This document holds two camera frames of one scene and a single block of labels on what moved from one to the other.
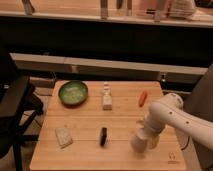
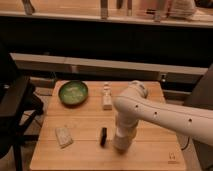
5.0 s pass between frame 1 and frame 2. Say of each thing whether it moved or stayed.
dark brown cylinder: stayed
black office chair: stayed
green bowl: stayed
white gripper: moved
